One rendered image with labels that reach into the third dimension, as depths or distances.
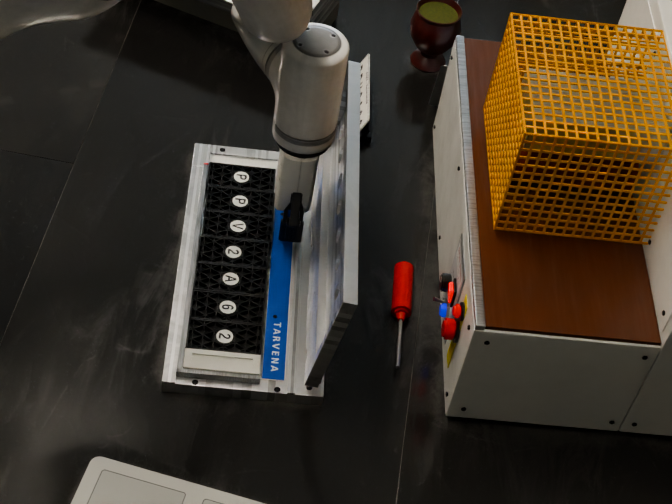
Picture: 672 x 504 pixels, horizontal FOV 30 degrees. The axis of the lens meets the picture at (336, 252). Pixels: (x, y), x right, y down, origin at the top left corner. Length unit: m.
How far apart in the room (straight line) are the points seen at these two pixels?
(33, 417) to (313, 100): 0.53
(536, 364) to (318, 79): 0.44
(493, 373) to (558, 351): 0.09
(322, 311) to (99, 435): 0.32
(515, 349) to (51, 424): 0.58
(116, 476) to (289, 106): 0.50
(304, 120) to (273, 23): 0.19
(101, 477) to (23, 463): 0.10
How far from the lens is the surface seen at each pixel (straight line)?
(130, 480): 1.55
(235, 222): 1.78
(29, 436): 1.60
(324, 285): 1.64
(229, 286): 1.70
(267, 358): 1.64
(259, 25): 1.46
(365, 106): 1.95
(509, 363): 1.56
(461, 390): 1.60
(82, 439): 1.59
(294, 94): 1.58
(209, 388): 1.62
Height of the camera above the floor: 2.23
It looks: 48 degrees down
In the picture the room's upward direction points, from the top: 11 degrees clockwise
